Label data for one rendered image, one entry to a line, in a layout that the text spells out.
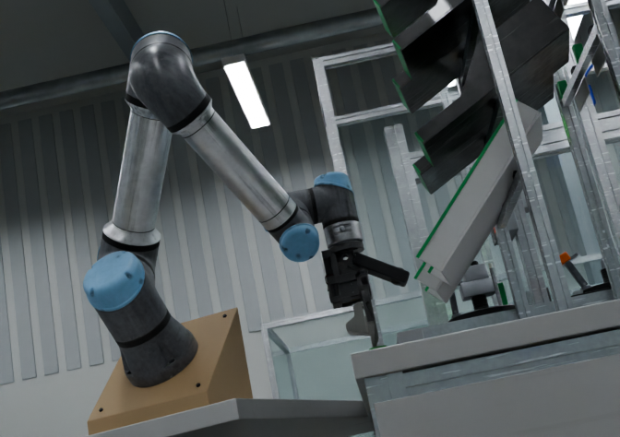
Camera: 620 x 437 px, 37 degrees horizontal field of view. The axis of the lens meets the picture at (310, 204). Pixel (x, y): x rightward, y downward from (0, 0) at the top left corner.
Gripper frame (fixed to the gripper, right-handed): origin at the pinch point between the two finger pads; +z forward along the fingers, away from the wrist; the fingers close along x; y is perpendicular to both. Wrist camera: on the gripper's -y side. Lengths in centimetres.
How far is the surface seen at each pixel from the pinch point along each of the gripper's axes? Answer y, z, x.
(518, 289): -25.4, -0.5, 22.1
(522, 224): -36.8, -20.9, -16.5
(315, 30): -15, -396, -630
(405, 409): 0, 19, 76
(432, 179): -14.8, -21.3, 28.9
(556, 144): -71, -65, -104
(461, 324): -15.0, 2.7, 18.1
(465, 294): -18.8, -5.1, 1.9
